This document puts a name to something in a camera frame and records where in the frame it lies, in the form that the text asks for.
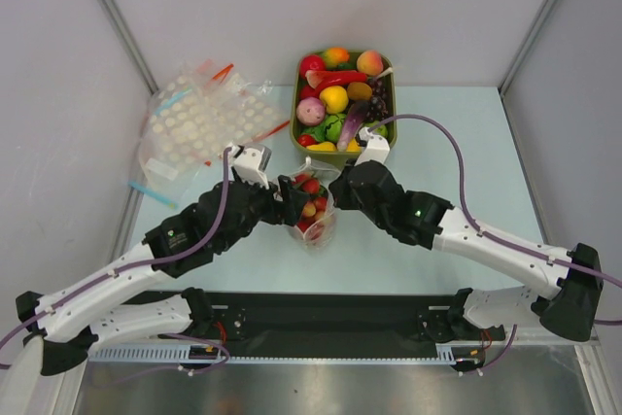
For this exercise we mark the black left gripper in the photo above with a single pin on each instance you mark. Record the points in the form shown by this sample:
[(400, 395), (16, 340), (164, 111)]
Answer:
[(289, 210)]

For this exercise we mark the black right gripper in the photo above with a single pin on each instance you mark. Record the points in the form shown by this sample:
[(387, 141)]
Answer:
[(343, 190)]

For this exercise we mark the toy lychee cluster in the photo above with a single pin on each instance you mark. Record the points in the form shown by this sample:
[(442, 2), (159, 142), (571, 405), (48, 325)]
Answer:
[(318, 218)]

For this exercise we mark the clear dotted zip bag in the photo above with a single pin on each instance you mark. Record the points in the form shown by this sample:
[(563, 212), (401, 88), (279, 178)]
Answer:
[(327, 173)]

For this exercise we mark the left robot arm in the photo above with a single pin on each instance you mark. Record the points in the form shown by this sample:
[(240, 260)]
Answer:
[(78, 321)]

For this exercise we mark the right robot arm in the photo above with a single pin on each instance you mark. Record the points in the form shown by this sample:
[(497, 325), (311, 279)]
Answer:
[(559, 289)]

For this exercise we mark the pile of dotted zip bags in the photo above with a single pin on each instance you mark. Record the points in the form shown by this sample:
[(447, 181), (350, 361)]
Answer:
[(194, 116)]

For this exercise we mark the blue zip bag slider strip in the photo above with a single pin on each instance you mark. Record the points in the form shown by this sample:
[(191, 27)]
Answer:
[(154, 195)]

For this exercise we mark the green toy apple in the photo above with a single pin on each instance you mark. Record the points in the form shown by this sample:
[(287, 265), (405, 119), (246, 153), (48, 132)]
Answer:
[(379, 129)]

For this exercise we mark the yellow toy banana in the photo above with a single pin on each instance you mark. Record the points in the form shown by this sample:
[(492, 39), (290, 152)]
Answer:
[(326, 146)]

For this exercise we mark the green toy lettuce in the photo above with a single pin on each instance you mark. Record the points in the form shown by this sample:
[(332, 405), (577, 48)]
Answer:
[(318, 132)]

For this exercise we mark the green toy watermelon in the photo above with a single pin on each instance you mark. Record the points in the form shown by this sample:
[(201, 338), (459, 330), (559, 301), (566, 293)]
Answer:
[(333, 126)]

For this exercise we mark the purple toy eggplant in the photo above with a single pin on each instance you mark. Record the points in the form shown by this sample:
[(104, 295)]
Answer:
[(352, 123)]

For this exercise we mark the toy purple grapes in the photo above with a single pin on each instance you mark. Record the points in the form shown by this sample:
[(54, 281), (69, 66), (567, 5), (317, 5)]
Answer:
[(378, 109)]

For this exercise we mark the pink toy onion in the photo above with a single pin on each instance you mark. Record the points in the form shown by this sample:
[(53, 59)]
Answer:
[(310, 111)]

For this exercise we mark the yellow toy lemon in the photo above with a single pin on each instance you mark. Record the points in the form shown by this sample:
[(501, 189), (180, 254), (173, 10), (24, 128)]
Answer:
[(335, 99)]

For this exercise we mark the brown toy kiwi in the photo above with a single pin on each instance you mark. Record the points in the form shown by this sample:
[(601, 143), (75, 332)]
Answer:
[(359, 91)]

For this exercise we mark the red toy chili pepper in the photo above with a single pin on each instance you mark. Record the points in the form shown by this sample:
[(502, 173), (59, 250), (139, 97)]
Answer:
[(341, 78)]

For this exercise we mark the toy watermelon slice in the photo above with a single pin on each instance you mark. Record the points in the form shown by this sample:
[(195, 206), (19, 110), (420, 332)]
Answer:
[(315, 77)]

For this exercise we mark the toy peach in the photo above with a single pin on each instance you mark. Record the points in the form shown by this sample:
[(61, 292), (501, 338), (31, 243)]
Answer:
[(370, 62)]

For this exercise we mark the red toy apple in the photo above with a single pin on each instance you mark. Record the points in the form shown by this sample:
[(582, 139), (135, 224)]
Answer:
[(310, 62)]

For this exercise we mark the orange toy mango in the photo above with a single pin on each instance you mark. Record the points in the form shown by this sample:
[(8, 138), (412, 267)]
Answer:
[(333, 57)]

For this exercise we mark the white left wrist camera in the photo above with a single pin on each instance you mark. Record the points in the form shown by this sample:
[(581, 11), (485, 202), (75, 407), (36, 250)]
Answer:
[(248, 163)]

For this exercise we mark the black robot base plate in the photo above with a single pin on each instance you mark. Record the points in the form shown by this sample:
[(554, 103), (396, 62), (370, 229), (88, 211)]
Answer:
[(346, 321)]

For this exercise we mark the white cable duct strip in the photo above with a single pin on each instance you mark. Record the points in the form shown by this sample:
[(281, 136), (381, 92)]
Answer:
[(196, 353)]

